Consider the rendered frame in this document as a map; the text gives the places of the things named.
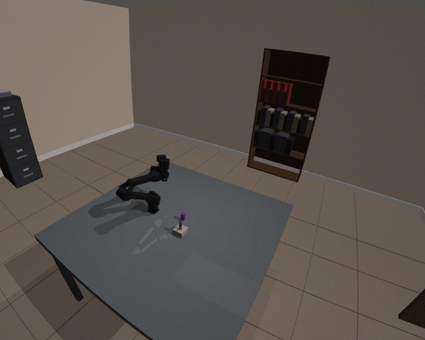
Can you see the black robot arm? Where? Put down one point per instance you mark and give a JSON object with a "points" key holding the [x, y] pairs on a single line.
{"points": [[152, 198]]}

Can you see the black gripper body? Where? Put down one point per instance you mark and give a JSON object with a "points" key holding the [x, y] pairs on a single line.
{"points": [[159, 157]]}

